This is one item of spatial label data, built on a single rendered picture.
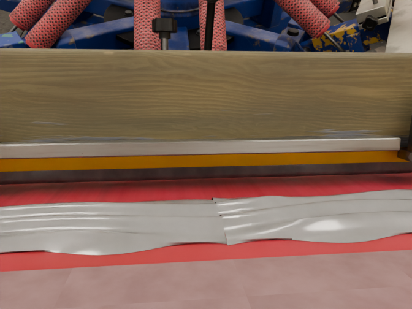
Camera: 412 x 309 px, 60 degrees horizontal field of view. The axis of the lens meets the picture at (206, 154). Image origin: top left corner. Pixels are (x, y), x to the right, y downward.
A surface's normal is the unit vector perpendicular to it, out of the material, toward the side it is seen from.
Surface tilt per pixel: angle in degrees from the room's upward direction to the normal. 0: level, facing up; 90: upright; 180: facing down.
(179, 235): 27
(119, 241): 10
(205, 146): 56
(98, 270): 32
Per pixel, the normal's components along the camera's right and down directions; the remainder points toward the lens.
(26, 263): 0.00, -0.98
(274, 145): 0.11, 0.18
